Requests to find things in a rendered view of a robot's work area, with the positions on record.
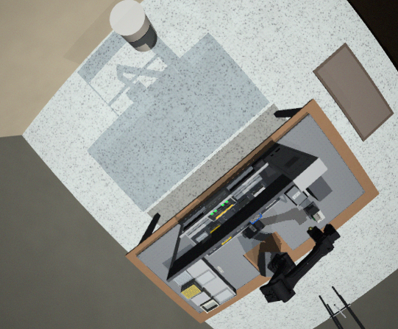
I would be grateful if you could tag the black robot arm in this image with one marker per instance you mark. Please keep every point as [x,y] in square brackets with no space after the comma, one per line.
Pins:
[293,273]

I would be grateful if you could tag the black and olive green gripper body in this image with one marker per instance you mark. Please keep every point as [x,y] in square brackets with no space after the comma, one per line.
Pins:
[312,234]

